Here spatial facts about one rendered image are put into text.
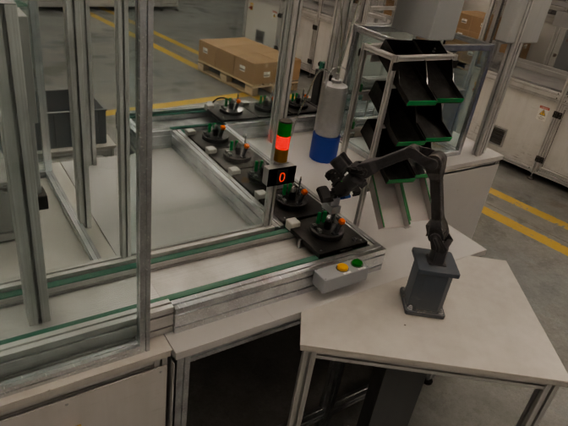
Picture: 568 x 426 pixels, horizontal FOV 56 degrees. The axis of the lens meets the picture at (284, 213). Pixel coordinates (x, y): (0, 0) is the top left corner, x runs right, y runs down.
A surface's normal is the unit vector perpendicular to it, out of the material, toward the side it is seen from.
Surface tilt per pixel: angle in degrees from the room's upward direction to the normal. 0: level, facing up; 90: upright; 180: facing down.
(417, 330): 0
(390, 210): 45
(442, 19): 90
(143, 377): 90
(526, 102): 90
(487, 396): 0
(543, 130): 90
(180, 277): 0
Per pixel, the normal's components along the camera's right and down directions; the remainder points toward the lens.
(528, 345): 0.13, -0.86
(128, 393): 0.54, 0.48
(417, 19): -0.83, 0.18
